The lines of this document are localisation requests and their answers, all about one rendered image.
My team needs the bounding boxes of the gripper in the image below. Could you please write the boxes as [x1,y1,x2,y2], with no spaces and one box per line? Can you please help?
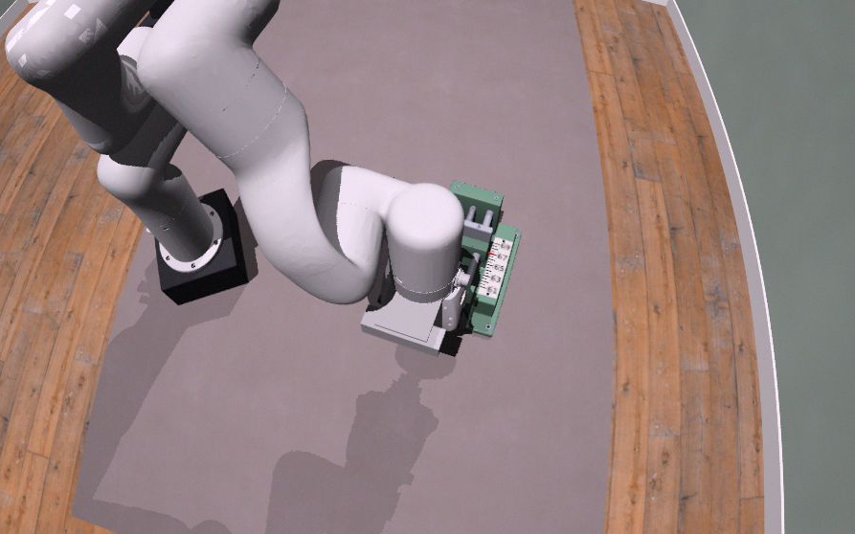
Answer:
[377,260,468,331]

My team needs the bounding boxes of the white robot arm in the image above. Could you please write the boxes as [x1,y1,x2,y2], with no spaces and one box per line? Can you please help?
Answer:
[5,0,470,357]

